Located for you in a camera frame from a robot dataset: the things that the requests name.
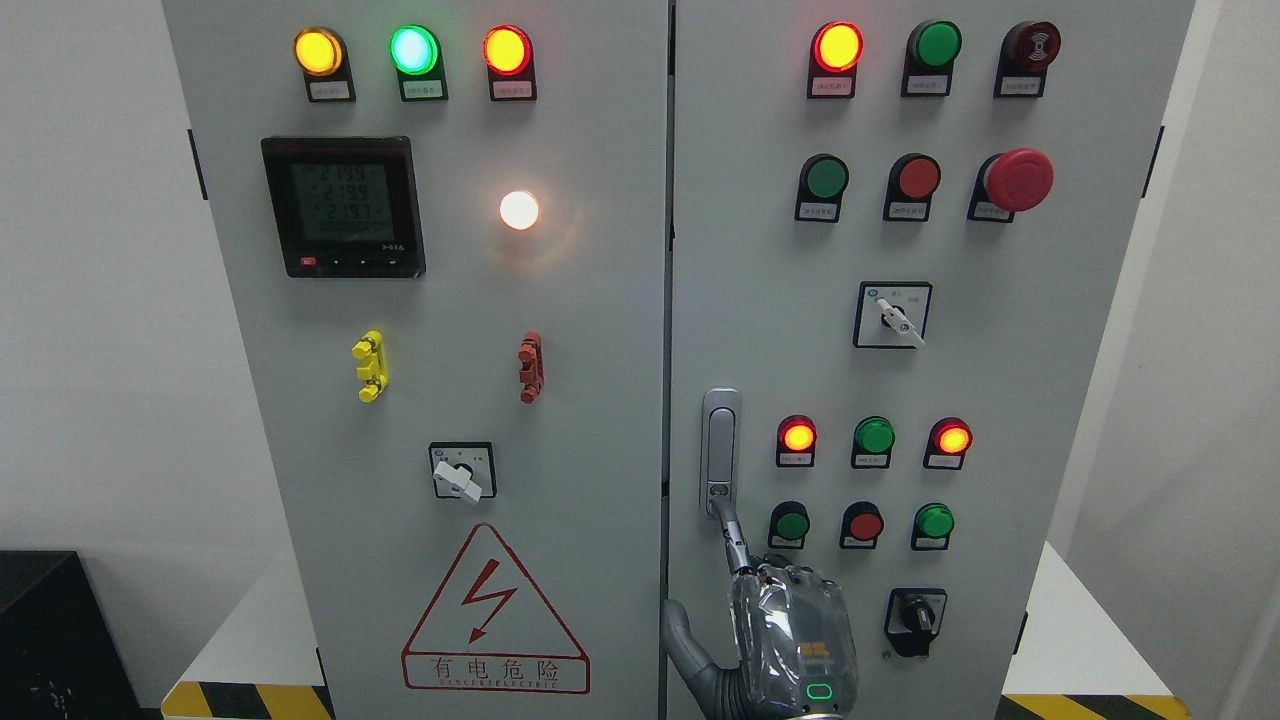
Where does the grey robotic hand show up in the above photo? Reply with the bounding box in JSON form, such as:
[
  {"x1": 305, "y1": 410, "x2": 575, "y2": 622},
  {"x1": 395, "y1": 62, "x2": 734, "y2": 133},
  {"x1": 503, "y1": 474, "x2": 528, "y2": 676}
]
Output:
[{"x1": 660, "y1": 497, "x2": 859, "y2": 719}]

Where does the silver door handle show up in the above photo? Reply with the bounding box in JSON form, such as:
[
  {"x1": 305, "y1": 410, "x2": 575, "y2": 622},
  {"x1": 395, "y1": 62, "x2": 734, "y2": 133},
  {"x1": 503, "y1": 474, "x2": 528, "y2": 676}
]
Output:
[{"x1": 700, "y1": 387, "x2": 742, "y2": 519}]

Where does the green push button lower left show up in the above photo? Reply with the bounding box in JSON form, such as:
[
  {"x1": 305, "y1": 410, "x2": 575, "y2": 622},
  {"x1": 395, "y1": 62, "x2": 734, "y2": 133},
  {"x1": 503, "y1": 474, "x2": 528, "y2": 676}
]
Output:
[{"x1": 767, "y1": 500, "x2": 812, "y2": 550}]

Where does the green push button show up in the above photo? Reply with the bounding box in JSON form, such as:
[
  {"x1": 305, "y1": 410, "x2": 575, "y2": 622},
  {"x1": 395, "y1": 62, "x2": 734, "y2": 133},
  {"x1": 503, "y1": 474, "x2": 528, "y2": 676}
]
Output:
[
  {"x1": 767, "y1": 500, "x2": 812, "y2": 550},
  {"x1": 911, "y1": 502, "x2": 955, "y2": 552},
  {"x1": 794, "y1": 152, "x2": 849, "y2": 223}
]

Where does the red push button lower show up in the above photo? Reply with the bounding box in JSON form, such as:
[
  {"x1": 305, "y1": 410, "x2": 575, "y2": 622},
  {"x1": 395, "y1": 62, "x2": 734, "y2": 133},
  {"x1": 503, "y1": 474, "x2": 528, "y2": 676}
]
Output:
[{"x1": 838, "y1": 501, "x2": 884, "y2": 550}]

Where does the red push button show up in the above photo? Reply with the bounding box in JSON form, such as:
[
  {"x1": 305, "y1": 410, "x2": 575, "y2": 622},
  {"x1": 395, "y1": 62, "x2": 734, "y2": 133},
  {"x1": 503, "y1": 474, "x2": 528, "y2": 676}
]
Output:
[
  {"x1": 883, "y1": 152, "x2": 941, "y2": 223},
  {"x1": 838, "y1": 501, "x2": 884, "y2": 550}
]

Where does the green push button lower right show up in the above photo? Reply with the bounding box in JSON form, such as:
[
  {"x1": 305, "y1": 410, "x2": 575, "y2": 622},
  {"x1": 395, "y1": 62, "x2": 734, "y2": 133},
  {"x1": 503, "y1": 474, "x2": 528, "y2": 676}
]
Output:
[{"x1": 911, "y1": 502, "x2": 955, "y2": 552}]

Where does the red lit light lower left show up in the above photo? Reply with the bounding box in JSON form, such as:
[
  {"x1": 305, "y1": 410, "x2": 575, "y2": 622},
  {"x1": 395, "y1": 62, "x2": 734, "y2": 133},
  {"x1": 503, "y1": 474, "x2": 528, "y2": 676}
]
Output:
[{"x1": 774, "y1": 414, "x2": 818, "y2": 468}]

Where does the green light lower middle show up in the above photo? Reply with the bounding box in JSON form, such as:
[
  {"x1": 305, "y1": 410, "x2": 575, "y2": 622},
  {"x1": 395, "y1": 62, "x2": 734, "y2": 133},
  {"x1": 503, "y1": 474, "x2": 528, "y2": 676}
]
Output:
[{"x1": 850, "y1": 416, "x2": 896, "y2": 469}]

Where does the red lit light lower right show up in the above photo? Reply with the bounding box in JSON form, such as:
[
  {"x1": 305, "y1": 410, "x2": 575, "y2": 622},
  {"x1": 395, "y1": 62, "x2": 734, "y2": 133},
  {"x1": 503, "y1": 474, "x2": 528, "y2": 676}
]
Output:
[{"x1": 922, "y1": 416, "x2": 973, "y2": 471}]

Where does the white platform with hazard stripes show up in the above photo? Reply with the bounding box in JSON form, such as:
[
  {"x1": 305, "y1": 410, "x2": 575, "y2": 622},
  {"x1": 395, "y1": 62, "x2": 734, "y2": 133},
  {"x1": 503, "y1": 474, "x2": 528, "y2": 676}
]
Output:
[{"x1": 160, "y1": 546, "x2": 1190, "y2": 719}]

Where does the red electrical warning sticker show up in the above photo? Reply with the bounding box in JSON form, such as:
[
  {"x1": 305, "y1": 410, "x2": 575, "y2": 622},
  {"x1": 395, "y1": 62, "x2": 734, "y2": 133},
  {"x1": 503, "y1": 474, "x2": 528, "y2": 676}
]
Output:
[{"x1": 401, "y1": 523, "x2": 591, "y2": 694}]

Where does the red terminal clip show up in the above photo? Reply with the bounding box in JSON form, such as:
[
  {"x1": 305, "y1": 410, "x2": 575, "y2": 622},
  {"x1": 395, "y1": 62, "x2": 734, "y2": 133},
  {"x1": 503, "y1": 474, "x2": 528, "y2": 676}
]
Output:
[{"x1": 517, "y1": 331, "x2": 545, "y2": 404}]

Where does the grey electrical cabinet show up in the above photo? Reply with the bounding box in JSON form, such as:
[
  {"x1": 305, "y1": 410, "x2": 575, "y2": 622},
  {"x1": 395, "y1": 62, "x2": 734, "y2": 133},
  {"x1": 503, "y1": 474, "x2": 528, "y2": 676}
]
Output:
[{"x1": 163, "y1": 1, "x2": 1194, "y2": 719}]

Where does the green push button upper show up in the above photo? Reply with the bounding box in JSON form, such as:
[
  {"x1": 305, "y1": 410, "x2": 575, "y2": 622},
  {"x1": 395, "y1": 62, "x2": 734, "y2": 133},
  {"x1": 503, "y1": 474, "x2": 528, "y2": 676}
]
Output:
[{"x1": 794, "y1": 152, "x2": 849, "y2": 223}]

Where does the red push button upper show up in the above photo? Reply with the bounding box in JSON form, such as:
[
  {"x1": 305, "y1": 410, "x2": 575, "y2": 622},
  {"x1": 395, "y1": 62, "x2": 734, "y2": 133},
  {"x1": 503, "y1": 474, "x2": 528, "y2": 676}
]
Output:
[{"x1": 883, "y1": 152, "x2": 941, "y2": 223}]

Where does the red emergency stop button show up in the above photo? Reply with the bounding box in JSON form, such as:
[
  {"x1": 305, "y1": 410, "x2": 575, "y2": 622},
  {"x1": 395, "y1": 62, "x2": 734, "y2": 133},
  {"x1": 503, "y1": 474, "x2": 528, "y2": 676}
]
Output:
[{"x1": 966, "y1": 147, "x2": 1055, "y2": 224}]

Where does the white lit indicator light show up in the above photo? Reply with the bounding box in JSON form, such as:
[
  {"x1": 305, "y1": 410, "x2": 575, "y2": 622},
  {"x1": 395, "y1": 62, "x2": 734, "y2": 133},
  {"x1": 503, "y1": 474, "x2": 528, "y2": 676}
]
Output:
[{"x1": 499, "y1": 190, "x2": 541, "y2": 231}]

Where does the yellow terminal clip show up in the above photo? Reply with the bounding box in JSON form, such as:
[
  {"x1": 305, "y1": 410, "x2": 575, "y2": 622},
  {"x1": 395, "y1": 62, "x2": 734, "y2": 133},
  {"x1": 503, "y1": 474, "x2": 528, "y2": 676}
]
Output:
[{"x1": 351, "y1": 329, "x2": 389, "y2": 404}]

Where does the red lit light top right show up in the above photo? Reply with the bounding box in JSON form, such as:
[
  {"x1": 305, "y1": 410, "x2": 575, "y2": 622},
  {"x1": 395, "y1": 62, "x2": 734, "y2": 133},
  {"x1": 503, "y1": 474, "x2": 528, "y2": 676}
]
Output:
[{"x1": 806, "y1": 20, "x2": 864, "y2": 99}]

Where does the green light top right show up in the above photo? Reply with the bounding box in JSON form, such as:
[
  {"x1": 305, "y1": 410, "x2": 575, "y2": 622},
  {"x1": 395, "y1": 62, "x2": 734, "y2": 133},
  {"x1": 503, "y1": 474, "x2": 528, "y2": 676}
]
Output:
[{"x1": 900, "y1": 19, "x2": 963, "y2": 97}]

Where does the black digital power meter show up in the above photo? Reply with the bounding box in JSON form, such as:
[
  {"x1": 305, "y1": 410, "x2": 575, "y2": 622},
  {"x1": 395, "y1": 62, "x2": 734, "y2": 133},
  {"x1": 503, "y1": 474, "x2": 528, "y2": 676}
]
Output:
[{"x1": 261, "y1": 136, "x2": 428, "y2": 279}]

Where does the dark red buzzer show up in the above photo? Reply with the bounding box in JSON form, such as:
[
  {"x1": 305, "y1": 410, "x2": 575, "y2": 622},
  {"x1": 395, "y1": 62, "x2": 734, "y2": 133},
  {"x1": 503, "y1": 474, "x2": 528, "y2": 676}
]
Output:
[{"x1": 993, "y1": 20, "x2": 1062, "y2": 97}]

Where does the red lit indicator light left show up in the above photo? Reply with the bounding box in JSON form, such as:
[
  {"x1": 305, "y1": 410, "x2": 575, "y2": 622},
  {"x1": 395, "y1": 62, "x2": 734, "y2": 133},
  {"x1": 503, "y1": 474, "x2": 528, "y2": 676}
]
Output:
[{"x1": 483, "y1": 24, "x2": 538, "y2": 102}]

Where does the green lit indicator light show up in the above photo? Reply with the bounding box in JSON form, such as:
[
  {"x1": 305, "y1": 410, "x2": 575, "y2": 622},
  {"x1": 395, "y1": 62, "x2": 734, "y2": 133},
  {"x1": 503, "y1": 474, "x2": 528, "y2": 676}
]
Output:
[{"x1": 389, "y1": 24, "x2": 449, "y2": 102}]

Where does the black box lower left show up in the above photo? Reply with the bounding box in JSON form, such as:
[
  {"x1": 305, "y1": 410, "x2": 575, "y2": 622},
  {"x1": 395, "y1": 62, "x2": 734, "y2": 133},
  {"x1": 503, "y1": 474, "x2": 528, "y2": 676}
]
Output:
[{"x1": 1, "y1": 550, "x2": 143, "y2": 719}]

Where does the yellow indicator light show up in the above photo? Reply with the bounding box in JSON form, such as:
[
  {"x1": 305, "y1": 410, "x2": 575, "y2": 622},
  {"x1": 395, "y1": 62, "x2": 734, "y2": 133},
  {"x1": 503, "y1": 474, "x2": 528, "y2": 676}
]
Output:
[{"x1": 293, "y1": 26, "x2": 356, "y2": 102}]

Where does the black key selector switch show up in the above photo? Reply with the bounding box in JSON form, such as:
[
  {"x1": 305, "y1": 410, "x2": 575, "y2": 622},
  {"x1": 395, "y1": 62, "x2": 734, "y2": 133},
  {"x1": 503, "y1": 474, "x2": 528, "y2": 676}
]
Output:
[{"x1": 884, "y1": 587, "x2": 948, "y2": 659}]

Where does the upper right selector switch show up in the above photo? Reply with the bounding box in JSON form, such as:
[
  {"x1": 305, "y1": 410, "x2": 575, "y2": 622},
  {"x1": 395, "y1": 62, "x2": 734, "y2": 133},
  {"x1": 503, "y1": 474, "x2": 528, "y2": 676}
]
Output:
[{"x1": 852, "y1": 281, "x2": 933, "y2": 348}]

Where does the left door selector switch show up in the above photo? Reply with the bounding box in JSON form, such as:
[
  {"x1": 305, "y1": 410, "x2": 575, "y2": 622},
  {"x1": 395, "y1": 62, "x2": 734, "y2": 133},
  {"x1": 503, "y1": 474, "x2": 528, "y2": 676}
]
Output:
[{"x1": 428, "y1": 442, "x2": 497, "y2": 506}]

